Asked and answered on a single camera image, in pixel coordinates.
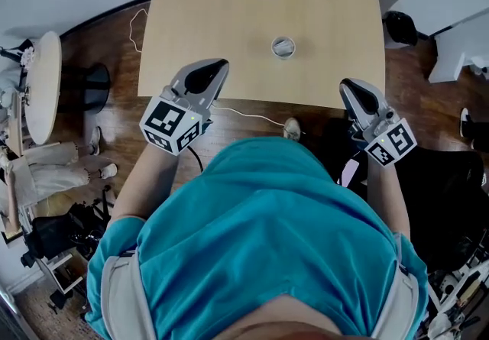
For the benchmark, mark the black office chair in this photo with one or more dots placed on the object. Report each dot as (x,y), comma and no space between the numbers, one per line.
(443,197)

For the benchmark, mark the black waste bin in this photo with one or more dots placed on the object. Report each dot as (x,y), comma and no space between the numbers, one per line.
(399,28)

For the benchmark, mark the person's right forearm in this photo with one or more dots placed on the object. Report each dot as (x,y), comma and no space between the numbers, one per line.
(387,197)

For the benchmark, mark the white cabinet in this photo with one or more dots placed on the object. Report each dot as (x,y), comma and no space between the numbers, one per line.
(458,52)

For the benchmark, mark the white cup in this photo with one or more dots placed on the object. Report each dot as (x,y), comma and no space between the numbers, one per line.
(273,51)

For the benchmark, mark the round wooden side table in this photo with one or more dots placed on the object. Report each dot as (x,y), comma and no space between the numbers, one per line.
(44,86)

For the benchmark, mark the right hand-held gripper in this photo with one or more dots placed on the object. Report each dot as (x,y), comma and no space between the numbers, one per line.
(393,143)

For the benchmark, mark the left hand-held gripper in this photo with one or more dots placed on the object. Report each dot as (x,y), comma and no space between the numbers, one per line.
(170,124)

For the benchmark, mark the person's grey shoe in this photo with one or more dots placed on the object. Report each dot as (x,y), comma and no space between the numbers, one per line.
(292,129)

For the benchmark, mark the person's teal shirt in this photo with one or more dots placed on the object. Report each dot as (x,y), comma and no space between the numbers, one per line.
(263,224)

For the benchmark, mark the small white square box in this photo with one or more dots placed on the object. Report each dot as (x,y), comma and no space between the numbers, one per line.
(283,47)

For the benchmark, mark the pink phone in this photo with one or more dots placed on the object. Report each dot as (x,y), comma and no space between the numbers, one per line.
(349,174)

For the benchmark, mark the person's left forearm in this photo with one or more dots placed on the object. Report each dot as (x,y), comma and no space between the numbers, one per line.
(147,182)

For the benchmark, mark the white flower bunch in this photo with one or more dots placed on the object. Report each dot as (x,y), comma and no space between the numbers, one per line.
(27,57)

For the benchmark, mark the person's chin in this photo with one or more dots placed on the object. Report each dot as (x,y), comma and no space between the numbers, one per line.
(282,317)

